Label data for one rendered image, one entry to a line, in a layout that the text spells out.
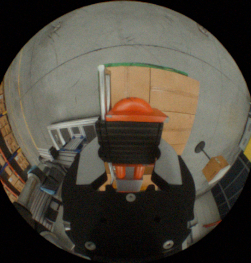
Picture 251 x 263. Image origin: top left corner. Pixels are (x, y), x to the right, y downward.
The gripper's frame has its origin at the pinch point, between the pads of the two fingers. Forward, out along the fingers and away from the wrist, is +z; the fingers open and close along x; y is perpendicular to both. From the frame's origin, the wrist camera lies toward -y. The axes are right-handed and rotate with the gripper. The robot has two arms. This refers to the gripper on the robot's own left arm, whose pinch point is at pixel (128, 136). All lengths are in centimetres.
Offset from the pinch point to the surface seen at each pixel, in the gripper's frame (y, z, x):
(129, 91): -6, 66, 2
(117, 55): -66, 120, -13
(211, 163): 93, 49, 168
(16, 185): 352, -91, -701
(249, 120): -35, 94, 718
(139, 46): -85, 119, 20
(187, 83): -22, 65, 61
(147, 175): 30.7, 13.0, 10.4
